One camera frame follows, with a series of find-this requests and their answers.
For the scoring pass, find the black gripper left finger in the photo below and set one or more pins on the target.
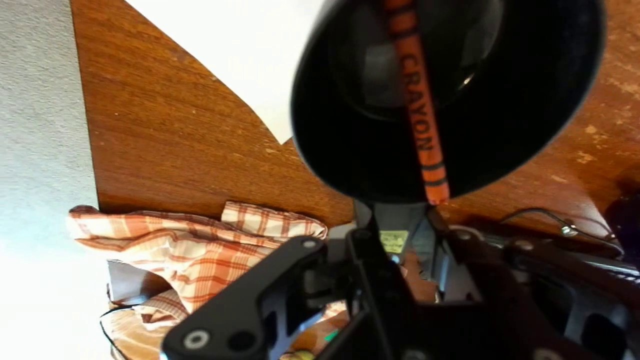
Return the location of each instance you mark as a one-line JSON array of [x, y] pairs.
[[247, 301]]

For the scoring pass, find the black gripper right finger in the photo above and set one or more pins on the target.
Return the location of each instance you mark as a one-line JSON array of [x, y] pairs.
[[567, 307]]

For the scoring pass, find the black measuring cup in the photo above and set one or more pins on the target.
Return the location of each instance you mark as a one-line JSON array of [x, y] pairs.
[[521, 133]]

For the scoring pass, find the red crayon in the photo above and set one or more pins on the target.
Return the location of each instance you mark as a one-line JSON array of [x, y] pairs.
[[416, 121]]

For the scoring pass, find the white paper napkin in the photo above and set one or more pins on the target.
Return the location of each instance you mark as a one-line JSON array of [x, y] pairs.
[[252, 60]]

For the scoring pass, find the orange striped cloth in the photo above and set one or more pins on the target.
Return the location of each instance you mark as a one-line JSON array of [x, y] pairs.
[[200, 253]]

